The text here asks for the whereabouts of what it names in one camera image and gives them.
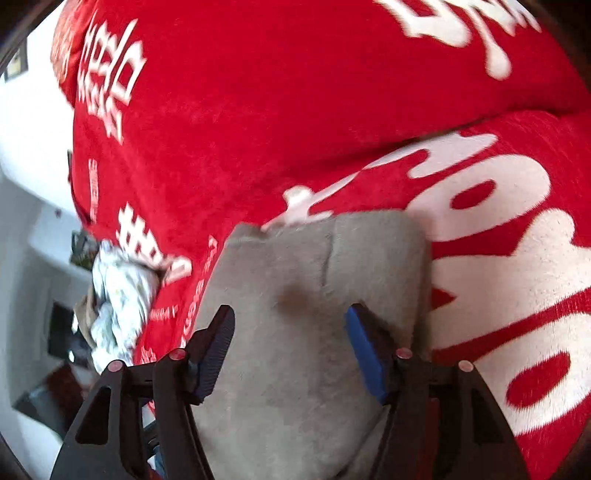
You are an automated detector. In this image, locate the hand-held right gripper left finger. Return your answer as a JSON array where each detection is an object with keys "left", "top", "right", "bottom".
[{"left": 50, "top": 305, "right": 236, "bottom": 480}]

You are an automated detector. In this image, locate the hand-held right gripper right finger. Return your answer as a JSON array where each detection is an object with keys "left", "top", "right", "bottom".
[{"left": 345, "top": 302, "right": 532, "bottom": 480}]

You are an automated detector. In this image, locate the grey small garment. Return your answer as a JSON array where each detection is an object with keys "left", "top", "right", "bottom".
[{"left": 194, "top": 210, "right": 432, "bottom": 480}]

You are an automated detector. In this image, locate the white patterned cloth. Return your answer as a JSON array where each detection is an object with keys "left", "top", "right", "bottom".
[{"left": 87, "top": 240, "right": 162, "bottom": 376}]

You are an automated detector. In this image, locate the brown cloth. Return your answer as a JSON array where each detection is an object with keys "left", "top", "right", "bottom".
[{"left": 75, "top": 292, "right": 100, "bottom": 348}]

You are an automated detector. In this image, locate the black box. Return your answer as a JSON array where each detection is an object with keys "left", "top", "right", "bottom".
[{"left": 47, "top": 301, "right": 90, "bottom": 366}]

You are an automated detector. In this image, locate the dark wooden furniture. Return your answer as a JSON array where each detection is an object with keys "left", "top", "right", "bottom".
[{"left": 13, "top": 360, "right": 100, "bottom": 439}]

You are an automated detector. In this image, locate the red printed blanket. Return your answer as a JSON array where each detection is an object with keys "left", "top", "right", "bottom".
[{"left": 51, "top": 0, "right": 591, "bottom": 480}]

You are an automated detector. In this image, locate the framed wall picture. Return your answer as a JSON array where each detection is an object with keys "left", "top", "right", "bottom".
[{"left": 4, "top": 46, "right": 27, "bottom": 83}]

